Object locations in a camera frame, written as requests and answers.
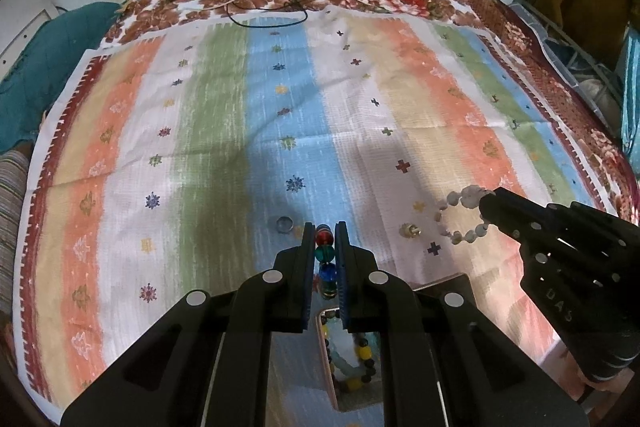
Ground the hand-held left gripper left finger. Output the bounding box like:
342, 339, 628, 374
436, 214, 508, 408
60, 223, 317, 427

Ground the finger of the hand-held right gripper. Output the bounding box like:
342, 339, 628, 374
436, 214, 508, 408
492, 187, 640, 253
478, 198, 553, 268

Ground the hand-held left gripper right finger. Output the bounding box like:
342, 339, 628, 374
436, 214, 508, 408
335, 222, 589, 427

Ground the white bead bracelet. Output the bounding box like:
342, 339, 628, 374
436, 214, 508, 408
436, 185, 496, 245

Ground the dark and yellow bead bracelet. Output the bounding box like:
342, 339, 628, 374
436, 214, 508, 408
320, 331, 382, 395

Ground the metal tin box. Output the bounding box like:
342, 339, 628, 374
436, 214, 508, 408
312, 273, 473, 414

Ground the blue printed cloth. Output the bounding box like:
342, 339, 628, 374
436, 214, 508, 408
619, 32, 640, 154

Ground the striped pastel cloth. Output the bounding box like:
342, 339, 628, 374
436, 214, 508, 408
15, 4, 621, 424

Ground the grey striped pillow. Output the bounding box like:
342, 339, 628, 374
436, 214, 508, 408
0, 149, 34, 323

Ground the teal pillow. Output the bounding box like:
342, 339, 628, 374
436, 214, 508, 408
0, 2, 123, 154

